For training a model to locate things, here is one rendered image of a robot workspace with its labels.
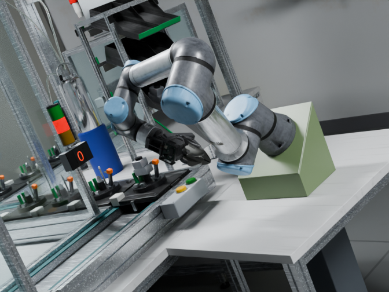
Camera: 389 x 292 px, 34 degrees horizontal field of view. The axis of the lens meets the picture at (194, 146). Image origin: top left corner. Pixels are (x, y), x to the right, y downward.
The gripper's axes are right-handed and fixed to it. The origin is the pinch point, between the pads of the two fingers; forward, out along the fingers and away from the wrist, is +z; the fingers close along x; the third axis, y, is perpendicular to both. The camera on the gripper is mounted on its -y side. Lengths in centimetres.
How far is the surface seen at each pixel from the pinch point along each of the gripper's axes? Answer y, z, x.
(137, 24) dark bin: -54, -70, 14
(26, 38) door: -225, -292, -96
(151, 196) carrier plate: -13.6, -25.1, -32.4
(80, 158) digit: -4, -53, -25
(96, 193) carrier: -20, -55, -49
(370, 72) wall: -340, -31, -56
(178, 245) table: 6.0, -0.6, -31.4
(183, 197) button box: -12.0, -11.6, -25.3
